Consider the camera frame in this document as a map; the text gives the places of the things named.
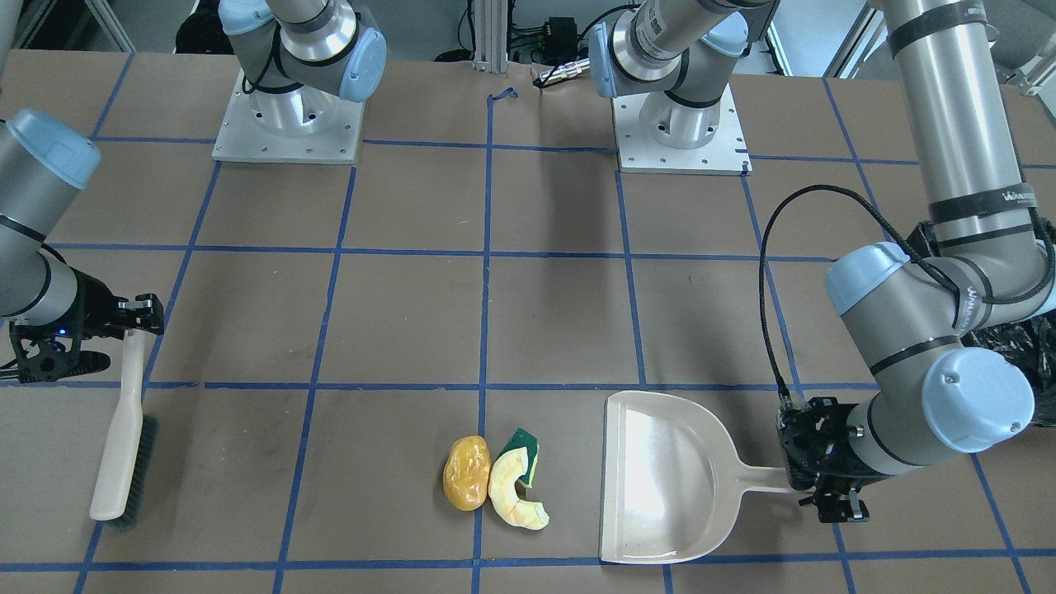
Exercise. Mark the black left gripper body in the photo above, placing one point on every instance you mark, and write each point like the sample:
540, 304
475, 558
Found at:
835, 456

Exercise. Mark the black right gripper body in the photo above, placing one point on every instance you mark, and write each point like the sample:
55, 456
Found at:
96, 309

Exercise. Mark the beige hand brush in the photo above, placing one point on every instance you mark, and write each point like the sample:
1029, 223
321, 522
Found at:
121, 479

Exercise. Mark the beige plastic dustpan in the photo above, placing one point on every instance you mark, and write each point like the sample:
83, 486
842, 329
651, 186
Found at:
673, 482

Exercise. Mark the yellow green sponge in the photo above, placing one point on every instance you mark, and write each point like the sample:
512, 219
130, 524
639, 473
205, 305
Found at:
522, 439

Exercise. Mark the cream curved foam piece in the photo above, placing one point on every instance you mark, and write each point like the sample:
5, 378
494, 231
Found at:
504, 497

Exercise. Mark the yellow potato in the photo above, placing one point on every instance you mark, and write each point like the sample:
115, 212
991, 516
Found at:
466, 474

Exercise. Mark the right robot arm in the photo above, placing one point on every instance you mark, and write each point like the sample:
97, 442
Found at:
307, 69

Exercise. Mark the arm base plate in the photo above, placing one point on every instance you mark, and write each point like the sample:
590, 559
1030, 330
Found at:
656, 135
305, 126

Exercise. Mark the aluminium frame post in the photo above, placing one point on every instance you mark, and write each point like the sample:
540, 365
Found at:
491, 36

